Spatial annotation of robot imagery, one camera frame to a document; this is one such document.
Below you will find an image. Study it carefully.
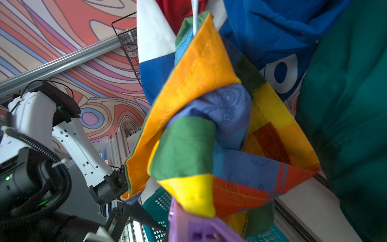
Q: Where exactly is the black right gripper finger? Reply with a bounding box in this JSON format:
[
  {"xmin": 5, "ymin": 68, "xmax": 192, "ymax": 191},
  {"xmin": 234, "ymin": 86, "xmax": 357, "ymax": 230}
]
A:
[{"xmin": 104, "ymin": 202, "xmax": 166, "ymax": 242}]

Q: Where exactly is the purple clothespin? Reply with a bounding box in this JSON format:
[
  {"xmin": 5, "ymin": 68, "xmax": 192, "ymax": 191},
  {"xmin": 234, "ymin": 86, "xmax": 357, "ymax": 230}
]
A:
[{"xmin": 164, "ymin": 199, "xmax": 244, "ymax": 242}]

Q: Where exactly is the rainbow patchwork jacket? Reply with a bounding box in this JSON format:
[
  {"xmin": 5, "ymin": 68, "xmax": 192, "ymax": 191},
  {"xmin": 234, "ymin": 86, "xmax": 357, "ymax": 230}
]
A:
[{"xmin": 121, "ymin": 11, "xmax": 321, "ymax": 239}]

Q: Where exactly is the white wire hanger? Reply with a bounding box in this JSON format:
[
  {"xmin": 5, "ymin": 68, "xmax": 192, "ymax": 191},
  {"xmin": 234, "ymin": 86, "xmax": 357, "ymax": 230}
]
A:
[{"xmin": 191, "ymin": 0, "xmax": 199, "ymax": 36}]

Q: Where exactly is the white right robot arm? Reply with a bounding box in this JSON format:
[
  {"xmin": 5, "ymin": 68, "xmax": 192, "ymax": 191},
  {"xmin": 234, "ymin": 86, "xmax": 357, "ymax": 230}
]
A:
[{"xmin": 1, "ymin": 80, "xmax": 166, "ymax": 242}]

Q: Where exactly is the black clothes rack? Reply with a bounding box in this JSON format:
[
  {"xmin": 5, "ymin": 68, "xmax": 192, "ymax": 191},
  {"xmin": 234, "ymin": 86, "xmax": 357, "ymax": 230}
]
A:
[{"xmin": 275, "ymin": 178, "xmax": 333, "ymax": 242}]

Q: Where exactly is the blue white red jacket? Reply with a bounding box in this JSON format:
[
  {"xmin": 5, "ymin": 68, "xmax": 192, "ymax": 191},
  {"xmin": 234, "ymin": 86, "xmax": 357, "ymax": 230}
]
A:
[{"xmin": 137, "ymin": 1, "xmax": 349, "ymax": 103}]

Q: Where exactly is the teal green jacket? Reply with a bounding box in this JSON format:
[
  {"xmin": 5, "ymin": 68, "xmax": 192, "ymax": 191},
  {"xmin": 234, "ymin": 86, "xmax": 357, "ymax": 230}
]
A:
[{"xmin": 296, "ymin": 1, "xmax": 387, "ymax": 242}]

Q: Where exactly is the black wire basket left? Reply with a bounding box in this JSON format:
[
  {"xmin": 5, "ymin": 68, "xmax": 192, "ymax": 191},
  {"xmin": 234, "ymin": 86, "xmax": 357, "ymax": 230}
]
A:
[{"xmin": 111, "ymin": 12, "xmax": 142, "ymax": 86}]

